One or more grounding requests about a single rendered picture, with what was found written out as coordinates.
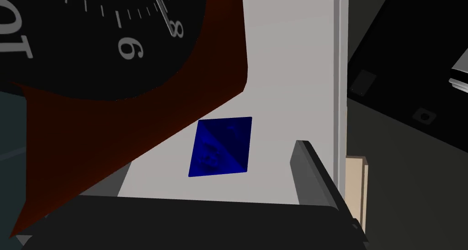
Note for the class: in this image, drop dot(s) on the black clock with red frame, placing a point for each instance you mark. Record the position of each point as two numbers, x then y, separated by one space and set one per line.
109 133

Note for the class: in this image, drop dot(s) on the black cabinet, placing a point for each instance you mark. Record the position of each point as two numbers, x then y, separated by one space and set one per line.
402 41

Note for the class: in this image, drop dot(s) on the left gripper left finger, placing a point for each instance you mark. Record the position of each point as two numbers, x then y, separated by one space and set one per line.
115 182

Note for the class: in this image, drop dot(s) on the blue diamond-shaped block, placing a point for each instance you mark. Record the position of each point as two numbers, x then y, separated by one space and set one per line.
219 147

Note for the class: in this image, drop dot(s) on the beige wooden block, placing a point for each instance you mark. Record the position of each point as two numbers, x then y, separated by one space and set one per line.
354 188

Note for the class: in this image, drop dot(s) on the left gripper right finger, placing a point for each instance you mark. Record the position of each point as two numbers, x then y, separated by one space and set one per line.
310 180

